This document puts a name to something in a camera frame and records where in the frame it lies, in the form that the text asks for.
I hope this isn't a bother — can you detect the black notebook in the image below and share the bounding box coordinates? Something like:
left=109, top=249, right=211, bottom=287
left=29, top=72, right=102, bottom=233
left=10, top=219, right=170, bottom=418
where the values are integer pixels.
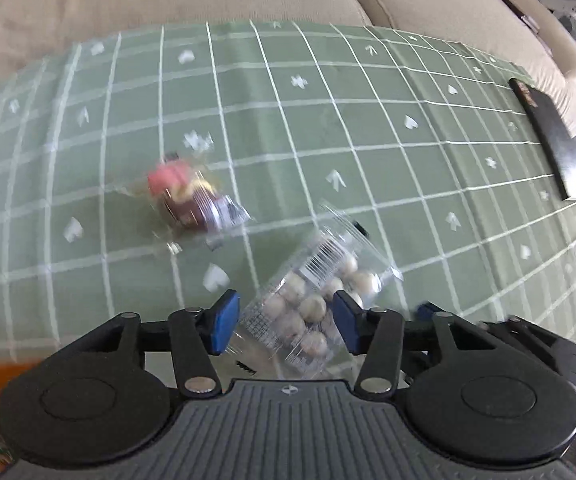
left=508, top=78, right=576, bottom=200

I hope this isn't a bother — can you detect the green checkered tablecloth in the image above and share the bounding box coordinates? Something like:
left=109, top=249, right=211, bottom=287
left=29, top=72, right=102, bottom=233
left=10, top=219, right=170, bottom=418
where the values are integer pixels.
left=0, top=22, right=576, bottom=361

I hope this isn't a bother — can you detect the small pink brown candy packet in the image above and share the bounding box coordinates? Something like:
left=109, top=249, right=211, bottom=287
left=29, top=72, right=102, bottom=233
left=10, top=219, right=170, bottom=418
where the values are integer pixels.
left=146, top=154, right=251, bottom=236

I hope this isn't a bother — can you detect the clear bag of white balls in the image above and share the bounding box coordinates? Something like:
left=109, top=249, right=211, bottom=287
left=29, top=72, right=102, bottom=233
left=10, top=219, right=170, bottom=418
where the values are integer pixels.
left=227, top=203, right=403, bottom=379

